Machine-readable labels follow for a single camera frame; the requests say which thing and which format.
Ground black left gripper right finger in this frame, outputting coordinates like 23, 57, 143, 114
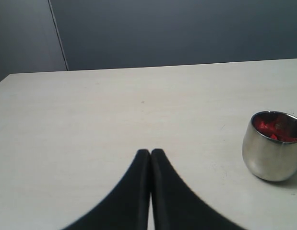
151, 149, 242, 230

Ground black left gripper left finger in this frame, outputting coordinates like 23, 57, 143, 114
65, 149, 150, 230

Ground red candy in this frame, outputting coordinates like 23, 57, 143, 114
253, 118, 278, 140

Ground stainless steel cup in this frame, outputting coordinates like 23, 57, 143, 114
242, 111, 297, 182

